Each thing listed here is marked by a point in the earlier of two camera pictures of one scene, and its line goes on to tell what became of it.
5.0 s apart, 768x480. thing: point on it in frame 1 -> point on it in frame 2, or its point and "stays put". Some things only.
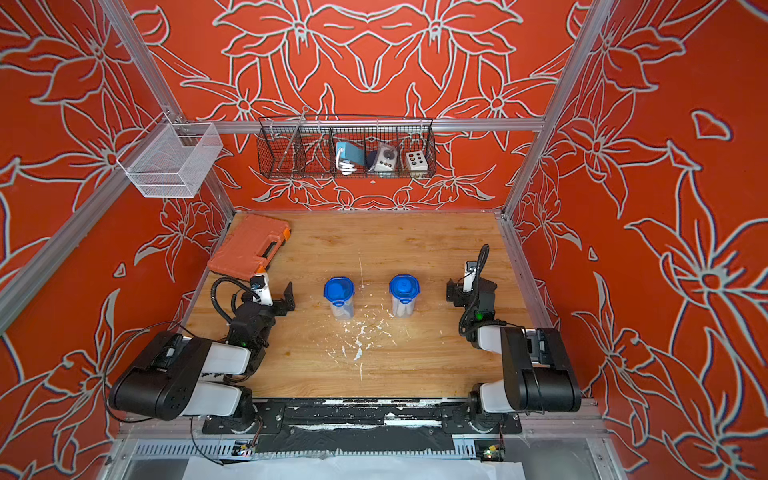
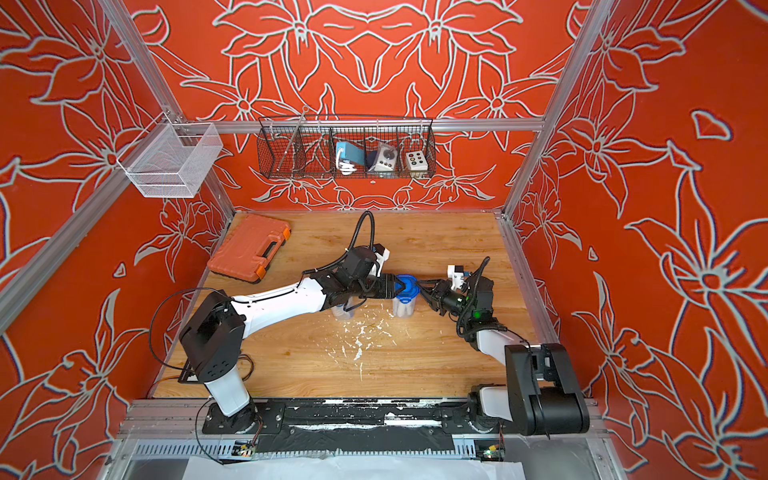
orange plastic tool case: x=248 y=247 stays put
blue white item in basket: x=348 y=156 stays put
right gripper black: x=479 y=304 -> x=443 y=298
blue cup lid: x=404 y=287 stays put
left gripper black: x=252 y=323 -> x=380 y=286
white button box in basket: x=417 y=161 stays put
